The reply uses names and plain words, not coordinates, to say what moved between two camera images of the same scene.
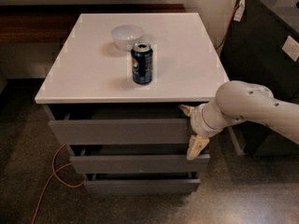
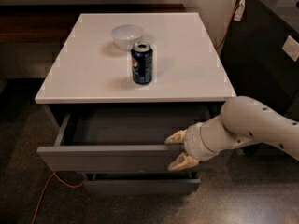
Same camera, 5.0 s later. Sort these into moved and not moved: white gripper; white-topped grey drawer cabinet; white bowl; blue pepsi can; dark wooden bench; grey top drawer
Moved: grey top drawer; white gripper
Not moved: white-topped grey drawer cabinet; white bowl; dark wooden bench; blue pepsi can
